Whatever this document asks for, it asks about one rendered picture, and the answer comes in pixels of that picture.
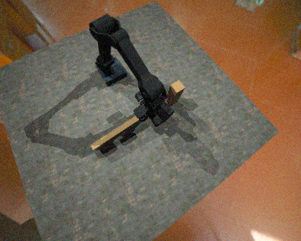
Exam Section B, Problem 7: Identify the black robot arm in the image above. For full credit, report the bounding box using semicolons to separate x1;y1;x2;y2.
89;14;175;122

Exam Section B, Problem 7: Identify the brown wooden post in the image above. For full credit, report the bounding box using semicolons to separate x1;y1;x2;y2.
165;80;185;106

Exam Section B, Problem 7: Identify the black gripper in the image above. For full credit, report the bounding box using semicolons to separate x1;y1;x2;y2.
135;91;164;127

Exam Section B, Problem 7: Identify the light wooden board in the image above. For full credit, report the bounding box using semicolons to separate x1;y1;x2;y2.
91;116;141;151

